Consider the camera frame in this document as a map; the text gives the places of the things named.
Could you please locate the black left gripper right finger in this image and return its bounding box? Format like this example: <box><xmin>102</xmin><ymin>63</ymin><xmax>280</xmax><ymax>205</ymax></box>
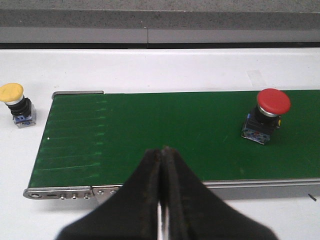
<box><xmin>161</xmin><ymin>147</ymin><xmax>277</xmax><ymax>240</ymax></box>

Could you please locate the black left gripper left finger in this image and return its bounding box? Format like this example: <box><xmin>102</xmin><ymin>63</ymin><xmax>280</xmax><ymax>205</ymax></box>
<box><xmin>57</xmin><ymin>149</ymin><xmax>161</xmax><ymax>240</ymax></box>

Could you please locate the grey stone countertop left slab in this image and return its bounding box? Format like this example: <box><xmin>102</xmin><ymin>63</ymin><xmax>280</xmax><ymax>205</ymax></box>
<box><xmin>0</xmin><ymin>0</ymin><xmax>320</xmax><ymax>30</ymax></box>

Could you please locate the aluminium conveyor frame rail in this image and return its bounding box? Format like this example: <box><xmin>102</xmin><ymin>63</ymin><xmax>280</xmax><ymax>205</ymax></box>
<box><xmin>22</xmin><ymin>90</ymin><xmax>320</xmax><ymax>204</ymax></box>

